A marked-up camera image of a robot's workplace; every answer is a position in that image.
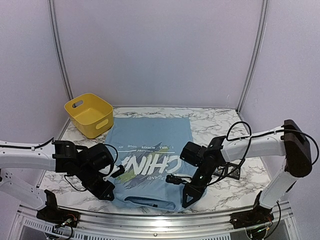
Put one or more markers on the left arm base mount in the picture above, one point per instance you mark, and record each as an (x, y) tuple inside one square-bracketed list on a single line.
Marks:
[(58, 217)]

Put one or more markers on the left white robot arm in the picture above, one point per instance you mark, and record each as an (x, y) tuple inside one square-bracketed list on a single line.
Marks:
[(60, 156)]

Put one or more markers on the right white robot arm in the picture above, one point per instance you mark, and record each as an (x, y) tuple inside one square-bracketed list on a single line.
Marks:
[(286, 140)]

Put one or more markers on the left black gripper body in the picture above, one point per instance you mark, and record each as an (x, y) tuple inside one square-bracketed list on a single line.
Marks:
[(86, 177)]

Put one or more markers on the front aluminium rail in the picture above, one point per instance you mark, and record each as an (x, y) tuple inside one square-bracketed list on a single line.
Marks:
[(214, 225)]

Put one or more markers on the aluminium frame post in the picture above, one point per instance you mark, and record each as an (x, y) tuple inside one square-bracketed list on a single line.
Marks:
[(58, 49), (255, 55)]

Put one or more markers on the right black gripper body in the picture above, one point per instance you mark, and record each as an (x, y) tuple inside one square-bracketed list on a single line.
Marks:
[(207, 173)]

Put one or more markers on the right aluminium frame post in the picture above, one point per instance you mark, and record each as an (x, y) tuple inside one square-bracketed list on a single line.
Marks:
[(255, 55)]

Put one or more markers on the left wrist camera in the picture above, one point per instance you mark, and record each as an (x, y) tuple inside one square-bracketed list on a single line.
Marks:
[(101, 160)]

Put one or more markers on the yellow plastic basket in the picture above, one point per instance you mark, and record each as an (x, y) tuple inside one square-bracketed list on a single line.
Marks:
[(90, 114)]

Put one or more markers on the left aluminium frame post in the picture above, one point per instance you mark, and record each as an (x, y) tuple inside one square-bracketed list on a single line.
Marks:
[(58, 49)]

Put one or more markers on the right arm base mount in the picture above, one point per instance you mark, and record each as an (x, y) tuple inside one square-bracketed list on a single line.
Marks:
[(244, 219)]

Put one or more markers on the light blue printed t-shirt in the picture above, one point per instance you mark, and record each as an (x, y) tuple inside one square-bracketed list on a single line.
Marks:
[(149, 150)]

